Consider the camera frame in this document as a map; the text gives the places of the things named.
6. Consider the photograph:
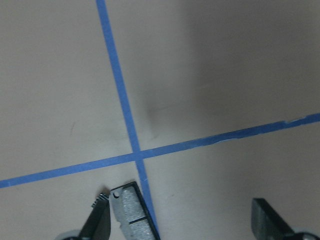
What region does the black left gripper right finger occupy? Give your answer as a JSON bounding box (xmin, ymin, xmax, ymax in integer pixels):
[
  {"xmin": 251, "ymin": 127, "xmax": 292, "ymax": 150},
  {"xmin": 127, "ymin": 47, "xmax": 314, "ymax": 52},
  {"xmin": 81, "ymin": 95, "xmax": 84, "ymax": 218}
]
[{"xmin": 251, "ymin": 198, "xmax": 298, "ymax": 240}]

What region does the black brake pad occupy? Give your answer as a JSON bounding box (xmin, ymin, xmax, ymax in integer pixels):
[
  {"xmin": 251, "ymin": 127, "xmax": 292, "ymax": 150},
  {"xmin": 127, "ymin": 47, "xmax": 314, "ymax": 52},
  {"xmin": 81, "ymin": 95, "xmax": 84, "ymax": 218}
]
[{"xmin": 109, "ymin": 181, "xmax": 160, "ymax": 240}]

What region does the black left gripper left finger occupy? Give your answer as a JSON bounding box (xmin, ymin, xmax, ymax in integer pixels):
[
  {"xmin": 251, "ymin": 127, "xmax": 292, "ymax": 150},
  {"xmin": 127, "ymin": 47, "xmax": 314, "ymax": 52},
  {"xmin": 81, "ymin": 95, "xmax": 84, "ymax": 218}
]
[{"xmin": 78, "ymin": 200, "xmax": 111, "ymax": 240}]

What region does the small black bearing gear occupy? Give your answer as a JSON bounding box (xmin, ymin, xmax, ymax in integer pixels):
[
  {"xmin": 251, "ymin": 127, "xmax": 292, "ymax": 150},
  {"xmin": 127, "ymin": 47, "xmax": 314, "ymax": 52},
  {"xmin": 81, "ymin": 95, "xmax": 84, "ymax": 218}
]
[{"xmin": 91, "ymin": 192, "xmax": 109, "ymax": 208}]

